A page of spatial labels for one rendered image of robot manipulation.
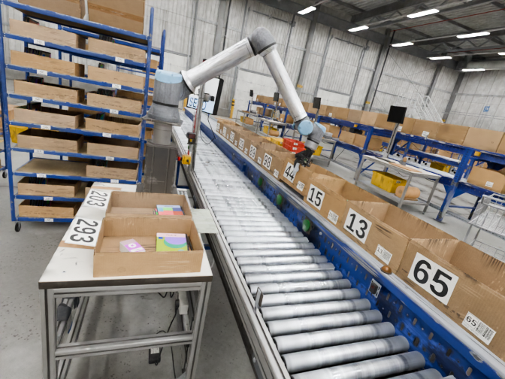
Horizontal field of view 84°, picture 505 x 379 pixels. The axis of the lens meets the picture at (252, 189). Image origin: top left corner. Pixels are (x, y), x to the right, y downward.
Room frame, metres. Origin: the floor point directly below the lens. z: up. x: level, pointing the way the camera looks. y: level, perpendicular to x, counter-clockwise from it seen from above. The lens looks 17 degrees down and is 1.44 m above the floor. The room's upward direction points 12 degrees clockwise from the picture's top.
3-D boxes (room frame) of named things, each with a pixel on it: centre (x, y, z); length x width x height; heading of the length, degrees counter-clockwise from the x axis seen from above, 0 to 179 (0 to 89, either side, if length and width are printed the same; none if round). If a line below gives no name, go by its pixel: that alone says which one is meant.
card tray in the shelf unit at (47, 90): (2.30, 1.74, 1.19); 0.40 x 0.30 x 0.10; 112
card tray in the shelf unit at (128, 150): (2.48, 1.31, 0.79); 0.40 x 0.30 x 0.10; 114
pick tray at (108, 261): (1.01, 0.37, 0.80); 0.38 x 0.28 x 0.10; 114
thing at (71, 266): (1.31, 0.54, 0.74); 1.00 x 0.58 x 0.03; 22
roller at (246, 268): (1.16, -0.24, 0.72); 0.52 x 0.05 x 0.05; 113
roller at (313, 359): (0.74, -0.42, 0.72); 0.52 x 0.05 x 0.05; 113
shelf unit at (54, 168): (2.43, 1.55, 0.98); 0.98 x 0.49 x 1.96; 113
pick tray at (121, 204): (1.30, 0.49, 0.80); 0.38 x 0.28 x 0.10; 114
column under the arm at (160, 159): (1.72, 0.61, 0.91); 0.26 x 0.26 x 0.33; 22
